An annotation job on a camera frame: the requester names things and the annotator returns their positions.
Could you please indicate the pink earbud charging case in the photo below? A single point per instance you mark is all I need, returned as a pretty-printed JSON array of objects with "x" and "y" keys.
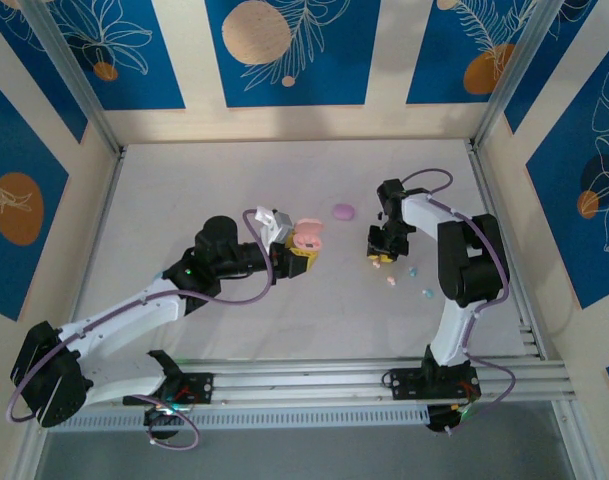
[{"x": 311, "y": 231}]

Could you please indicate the purple earbud charging case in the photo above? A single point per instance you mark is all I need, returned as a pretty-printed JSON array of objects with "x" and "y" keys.
[{"x": 343, "y": 212}]

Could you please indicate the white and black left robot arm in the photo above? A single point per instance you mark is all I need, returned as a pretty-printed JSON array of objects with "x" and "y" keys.
[{"x": 124, "y": 312}]

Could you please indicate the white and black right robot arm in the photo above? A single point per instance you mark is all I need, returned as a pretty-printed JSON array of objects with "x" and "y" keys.
[{"x": 451, "y": 330}]

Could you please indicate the white table cover sheet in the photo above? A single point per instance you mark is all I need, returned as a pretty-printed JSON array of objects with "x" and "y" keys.
[{"x": 304, "y": 175}]

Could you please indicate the aluminium table side rail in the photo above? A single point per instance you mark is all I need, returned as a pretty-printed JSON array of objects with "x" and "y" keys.
[
  {"x": 104, "y": 215},
  {"x": 484, "y": 170}
]

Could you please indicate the wide aluminium base rail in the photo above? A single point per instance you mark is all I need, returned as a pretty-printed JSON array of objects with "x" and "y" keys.
[{"x": 304, "y": 380}]

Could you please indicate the aluminium frame post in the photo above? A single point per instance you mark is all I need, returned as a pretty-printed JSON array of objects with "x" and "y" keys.
[
  {"x": 576, "y": 455},
  {"x": 75, "y": 75},
  {"x": 26, "y": 450},
  {"x": 515, "y": 75}
]

